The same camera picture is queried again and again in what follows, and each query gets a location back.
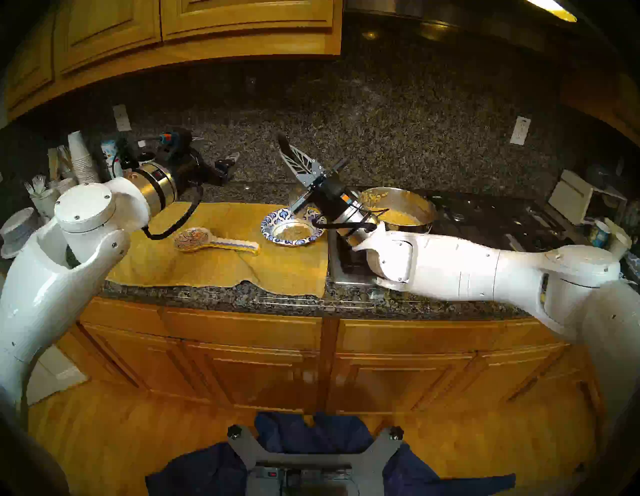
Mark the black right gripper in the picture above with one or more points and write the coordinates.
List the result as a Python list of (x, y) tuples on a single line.
[(325, 192)]

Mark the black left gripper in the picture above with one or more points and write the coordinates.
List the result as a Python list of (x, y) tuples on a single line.
[(197, 167)]

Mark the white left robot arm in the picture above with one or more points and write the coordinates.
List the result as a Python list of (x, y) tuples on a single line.
[(50, 290)]

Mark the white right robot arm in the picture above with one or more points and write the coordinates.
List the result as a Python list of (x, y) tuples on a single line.
[(475, 270)]

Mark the blue white paper bowl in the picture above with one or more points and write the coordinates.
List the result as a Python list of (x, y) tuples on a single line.
[(275, 225)]

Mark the scooped oatmeal heap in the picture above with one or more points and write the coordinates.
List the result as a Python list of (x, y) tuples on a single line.
[(292, 231)]

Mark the yellow ceramic spoon rest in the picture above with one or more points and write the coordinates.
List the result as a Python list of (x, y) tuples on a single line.
[(192, 239)]

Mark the cooked oatmeal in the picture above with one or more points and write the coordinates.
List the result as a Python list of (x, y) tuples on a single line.
[(397, 217)]

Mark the soy sauce bottle white label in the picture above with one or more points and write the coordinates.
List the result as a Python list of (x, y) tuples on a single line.
[(145, 152)]

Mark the dark glass bottle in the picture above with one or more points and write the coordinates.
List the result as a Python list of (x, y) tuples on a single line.
[(127, 157)]

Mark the white patterned canister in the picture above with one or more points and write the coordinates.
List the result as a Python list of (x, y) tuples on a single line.
[(110, 157)]

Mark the stainless steel pot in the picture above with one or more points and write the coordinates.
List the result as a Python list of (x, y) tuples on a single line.
[(400, 207)]

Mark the yellow towel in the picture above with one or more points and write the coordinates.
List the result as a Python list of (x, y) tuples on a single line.
[(210, 270)]

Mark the stack of white paper cups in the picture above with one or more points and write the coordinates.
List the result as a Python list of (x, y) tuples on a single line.
[(82, 160)]

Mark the wooden chopsticks bundle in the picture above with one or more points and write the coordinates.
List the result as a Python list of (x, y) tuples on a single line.
[(54, 160)]

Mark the paper cup with plastic forks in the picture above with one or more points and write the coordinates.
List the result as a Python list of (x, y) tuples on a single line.
[(45, 200)]

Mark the steel gas cooktop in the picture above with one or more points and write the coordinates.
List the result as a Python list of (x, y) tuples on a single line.
[(490, 220)]

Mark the steel range hood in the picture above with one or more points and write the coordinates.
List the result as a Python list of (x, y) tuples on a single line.
[(450, 20)]

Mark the stack of white bowls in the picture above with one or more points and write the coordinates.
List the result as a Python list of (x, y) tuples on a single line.
[(20, 232)]

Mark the wooden base cabinets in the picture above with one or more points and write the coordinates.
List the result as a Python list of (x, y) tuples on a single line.
[(260, 370)]

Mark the white toaster oven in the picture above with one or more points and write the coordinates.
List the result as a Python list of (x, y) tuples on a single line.
[(572, 197)]

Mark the dark kettle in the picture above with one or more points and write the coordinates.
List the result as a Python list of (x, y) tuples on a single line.
[(602, 175)]

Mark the blue white paper cup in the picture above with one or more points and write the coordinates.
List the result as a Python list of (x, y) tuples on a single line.
[(600, 234)]

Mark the wooden corner cabinet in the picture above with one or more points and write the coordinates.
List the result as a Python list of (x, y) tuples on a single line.
[(615, 105)]

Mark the small white object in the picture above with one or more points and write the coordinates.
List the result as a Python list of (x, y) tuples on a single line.
[(616, 227)]

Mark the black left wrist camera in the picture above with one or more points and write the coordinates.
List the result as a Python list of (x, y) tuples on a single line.
[(177, 139)]

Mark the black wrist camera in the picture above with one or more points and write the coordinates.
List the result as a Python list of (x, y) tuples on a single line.
[(345, 197), (177, 139)]

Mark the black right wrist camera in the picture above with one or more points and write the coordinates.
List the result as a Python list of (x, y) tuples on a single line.
[(345, 197)]

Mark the wooden wall cabinets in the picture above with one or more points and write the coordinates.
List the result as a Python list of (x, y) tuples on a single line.
[(200, 25)]

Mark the white double wall outlet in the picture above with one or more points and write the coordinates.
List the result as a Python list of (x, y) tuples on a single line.
[(520, 130)]

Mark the grey robot base frame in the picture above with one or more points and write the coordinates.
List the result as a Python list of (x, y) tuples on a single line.
[(375, 460)]

